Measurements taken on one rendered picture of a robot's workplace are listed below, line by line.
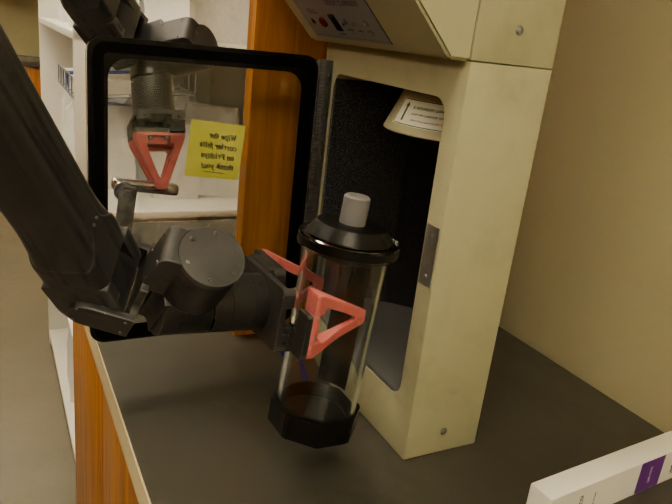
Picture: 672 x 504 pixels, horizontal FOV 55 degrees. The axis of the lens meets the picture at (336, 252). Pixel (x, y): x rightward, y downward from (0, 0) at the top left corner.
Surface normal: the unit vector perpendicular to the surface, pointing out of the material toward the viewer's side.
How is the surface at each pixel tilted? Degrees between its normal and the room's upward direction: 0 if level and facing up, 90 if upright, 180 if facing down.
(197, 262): 44
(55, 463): 0
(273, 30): 90
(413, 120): 66
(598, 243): 90
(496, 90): 90
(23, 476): 0
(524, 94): 90
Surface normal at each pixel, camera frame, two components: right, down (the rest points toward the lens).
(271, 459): 0.11, -0.94
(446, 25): 0.45, 0.33
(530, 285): -0.88, 0.05
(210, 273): 0.47, -0.46
